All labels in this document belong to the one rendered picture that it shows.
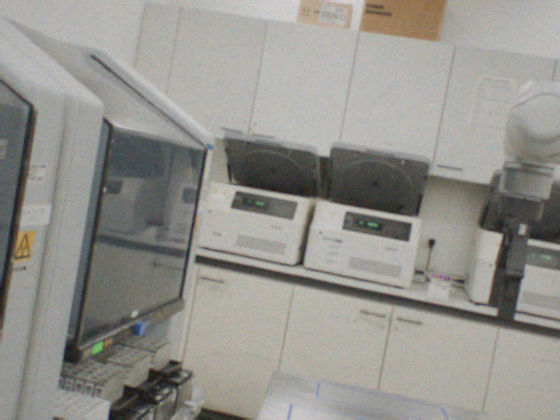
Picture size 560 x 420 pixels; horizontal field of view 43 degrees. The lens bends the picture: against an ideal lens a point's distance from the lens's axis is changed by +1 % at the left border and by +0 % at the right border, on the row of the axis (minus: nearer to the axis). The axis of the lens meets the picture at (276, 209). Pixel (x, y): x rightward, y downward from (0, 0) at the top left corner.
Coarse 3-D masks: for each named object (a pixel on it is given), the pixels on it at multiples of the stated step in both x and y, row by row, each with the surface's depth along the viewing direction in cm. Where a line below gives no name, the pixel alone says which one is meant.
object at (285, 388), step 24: (288, 384) 186; (312, 384) 190; (336, 384) 194; (264, 408) 164; (288, 408) 167; (312, 408) 170; (336, 408) 173; (360, 408) 177; (384, 408) 180; (408, 408) 184; (432, 408) 188; (456, 408) 192
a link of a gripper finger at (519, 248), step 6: (516, 228) 122; (528, 228) 122; (516, 234) 122; (528, 234) 122; (516, 240) 122; (522, 240) 122; (516, 246) 122; (522, 246) 121; (516, 252) 121; (522, 252) 121; (516, 258) 121; (522, 258) 121; (510, 264) 121; (516, 264) 120; (522, 264) 120; (510, 270) 120; (522, 270) 120; (510, 276) 120; (522, 276) 119
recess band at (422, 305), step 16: (240, 272) 369; (256, 272) 367; (272, 272) 366; (320, 288) 361; (336, 288) 360; (352, 288) 358; (400, 304) 354; (416, 304) 352; (432, 304) 351; (480, 320) 347; (496, 320) 345; (512, 320) 344
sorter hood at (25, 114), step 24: (0, 96) 92; (24, 96) 99; (0, 120) 92; (24, 120) 97; (0, 144) 93; (24, 144) 98; (0, 168) 94; (24, 168) 99; (0, 192) 95; (24, 192) 100; (0, 216) 96; (0, 240) 97; (0, 264) 98; (0, 288) 99; (0, 312) 100; (0, 336) 101
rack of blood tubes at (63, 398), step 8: (64, 392) 140; (72, 392) 140; (56, 400) 135; (64, 400) 136; (72, 400) 136; (80, 400) 138; (88, 400) 138; (96, 400) 138; (104, 400) 139; (56, 408) 131; (64, 408) 132; (72, 408) 132; (80, 408) 134; (88, 408) 134; (96, 408) 134; (104, 408) 136; (56, 416) 130; (64, 416) 130; (72, 416) 130; (80, 416) 129; (88, 416) 130; (96, 416) 133; (104, 416) 137
